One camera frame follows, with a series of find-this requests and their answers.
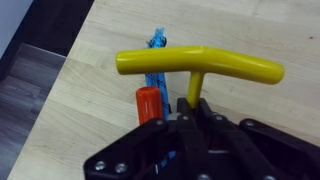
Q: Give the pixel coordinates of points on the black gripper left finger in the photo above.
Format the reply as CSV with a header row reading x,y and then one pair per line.
x,y
194,163

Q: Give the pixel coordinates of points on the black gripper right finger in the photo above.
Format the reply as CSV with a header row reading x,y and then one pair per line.
x,y
222,134

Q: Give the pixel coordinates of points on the yellow T-handle wrench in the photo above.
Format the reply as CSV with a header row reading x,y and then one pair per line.
x,y
199,60

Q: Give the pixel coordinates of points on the orange handled tool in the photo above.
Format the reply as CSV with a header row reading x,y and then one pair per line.
x,y
149,105

